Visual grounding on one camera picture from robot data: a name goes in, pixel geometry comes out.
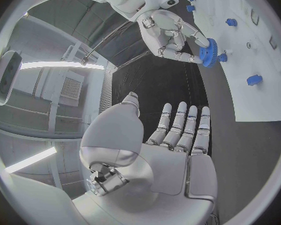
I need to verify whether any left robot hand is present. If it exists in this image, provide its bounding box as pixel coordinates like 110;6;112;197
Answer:
71;91;219;225

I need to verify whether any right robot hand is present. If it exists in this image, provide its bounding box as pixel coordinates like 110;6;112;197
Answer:
136;9;212;65

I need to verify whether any large blue gear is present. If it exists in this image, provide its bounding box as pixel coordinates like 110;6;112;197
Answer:
198;37;219;69

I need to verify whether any white task board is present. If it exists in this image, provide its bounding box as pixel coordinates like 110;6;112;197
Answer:
181;0;281;123

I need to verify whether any blue plug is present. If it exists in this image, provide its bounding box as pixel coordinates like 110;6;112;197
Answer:
224;18;238;28

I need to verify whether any blue block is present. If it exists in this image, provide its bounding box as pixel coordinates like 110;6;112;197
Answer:
245;74;264;87

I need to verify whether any thin grey cable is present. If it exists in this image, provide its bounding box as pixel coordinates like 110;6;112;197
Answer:
79;20;133;67

